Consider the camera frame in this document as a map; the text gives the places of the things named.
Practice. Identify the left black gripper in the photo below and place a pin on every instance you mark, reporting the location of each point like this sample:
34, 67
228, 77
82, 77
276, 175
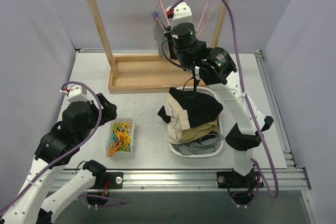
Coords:
105, 108

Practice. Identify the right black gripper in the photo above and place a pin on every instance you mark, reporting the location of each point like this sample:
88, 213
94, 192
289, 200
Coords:
169, 38

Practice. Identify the pink wire hanger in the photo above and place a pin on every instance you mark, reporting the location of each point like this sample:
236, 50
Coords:
204, 19
161, 9

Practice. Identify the grey underwear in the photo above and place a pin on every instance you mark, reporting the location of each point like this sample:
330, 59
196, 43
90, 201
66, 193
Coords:
158, 34

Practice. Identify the purple clothespin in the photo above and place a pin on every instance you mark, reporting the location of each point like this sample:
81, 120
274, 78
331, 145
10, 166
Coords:
155, 14

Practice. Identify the black and cream underwear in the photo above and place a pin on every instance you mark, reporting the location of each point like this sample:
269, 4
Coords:
192, 108

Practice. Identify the olive and cream underwear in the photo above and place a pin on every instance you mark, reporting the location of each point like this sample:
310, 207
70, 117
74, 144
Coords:
176, 135

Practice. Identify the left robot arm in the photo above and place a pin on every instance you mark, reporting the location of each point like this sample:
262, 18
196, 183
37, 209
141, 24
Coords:
79, 121

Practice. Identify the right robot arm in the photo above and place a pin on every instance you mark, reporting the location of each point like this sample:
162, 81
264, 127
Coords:
216, 68

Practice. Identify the white clothespin box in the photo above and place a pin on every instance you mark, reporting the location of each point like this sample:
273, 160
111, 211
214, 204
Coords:
120, 141

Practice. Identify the wooden clothes rack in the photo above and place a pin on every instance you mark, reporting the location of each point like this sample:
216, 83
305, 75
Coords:
136, 73

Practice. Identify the striped garment in basket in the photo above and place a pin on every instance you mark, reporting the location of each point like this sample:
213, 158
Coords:
204, 145

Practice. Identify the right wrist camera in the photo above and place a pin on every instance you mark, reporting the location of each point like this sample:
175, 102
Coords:
181, 14

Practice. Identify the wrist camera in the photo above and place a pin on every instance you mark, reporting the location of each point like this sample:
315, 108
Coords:
181, 14
76, 93

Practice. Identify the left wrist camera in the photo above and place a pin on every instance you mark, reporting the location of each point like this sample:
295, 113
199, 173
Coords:
76, 93

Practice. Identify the aluminium front rail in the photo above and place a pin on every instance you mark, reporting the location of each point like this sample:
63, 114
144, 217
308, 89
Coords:
192, 180

